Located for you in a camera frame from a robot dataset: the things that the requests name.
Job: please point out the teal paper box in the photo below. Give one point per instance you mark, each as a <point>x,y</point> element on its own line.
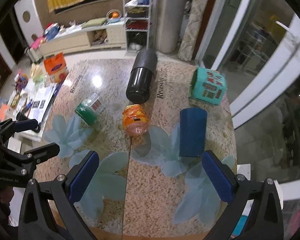
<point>207,85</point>

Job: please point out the black thermos bottle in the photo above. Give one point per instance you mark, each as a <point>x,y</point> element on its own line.
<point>141,75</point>

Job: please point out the orange shopping bag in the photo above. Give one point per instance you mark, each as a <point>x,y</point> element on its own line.
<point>56,68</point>

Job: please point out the patterned curtain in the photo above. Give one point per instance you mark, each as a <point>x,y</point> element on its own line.
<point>192,29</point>

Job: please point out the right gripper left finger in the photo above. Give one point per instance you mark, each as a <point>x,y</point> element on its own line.
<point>36,220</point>

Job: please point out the cream TV cabinet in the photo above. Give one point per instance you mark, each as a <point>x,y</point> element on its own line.
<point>107,36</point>

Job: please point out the white metal shelf rack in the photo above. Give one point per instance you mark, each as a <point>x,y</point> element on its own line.
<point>137,23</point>

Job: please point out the grey cylindrical air conditioner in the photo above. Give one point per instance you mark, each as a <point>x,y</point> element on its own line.
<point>169,19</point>

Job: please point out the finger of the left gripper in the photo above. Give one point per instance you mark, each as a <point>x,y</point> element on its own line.
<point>9,127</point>
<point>40,155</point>

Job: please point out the fruit bowl with oranges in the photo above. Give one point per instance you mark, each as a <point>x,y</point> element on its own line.
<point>113,15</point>

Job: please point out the blue plastic cup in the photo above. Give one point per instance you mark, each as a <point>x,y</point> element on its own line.
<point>192,132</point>

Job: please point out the orange plastic cup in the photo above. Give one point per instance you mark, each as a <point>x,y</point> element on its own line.
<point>135,122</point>

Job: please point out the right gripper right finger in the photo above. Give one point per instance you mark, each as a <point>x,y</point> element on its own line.
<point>265,219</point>

